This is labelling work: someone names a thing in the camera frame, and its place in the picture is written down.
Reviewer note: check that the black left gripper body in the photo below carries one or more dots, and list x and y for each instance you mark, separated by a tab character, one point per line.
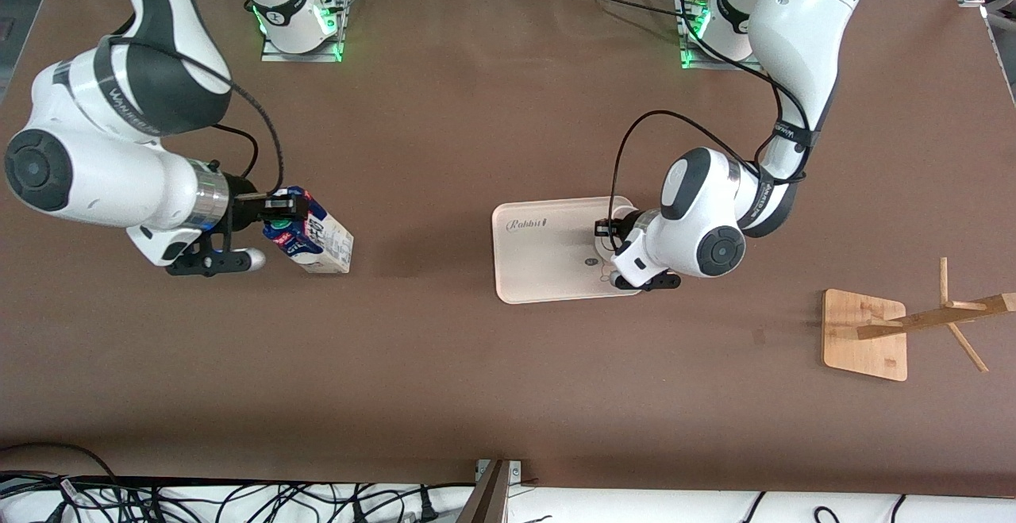
624	228

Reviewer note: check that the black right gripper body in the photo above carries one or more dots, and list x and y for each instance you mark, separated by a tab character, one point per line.
239	194

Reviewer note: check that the blue milk carton green cap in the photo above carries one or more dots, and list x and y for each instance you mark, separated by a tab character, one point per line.
329	245

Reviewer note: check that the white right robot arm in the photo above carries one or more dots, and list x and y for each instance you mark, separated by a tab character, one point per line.
103	174

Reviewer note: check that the cream rabbit print tray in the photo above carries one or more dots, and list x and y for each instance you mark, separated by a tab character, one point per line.
540	269

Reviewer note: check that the brown table mat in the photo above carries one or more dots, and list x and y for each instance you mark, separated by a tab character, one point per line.
436	150

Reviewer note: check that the wooden mug stand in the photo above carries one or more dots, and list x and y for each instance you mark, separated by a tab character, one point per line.
861	348

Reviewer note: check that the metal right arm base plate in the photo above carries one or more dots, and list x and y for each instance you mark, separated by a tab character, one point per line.
278	57

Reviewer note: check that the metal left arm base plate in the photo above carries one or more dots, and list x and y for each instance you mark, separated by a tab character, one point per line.
694	63

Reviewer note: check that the aluminium camera post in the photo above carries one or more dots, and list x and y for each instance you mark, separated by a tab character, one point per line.
488	499

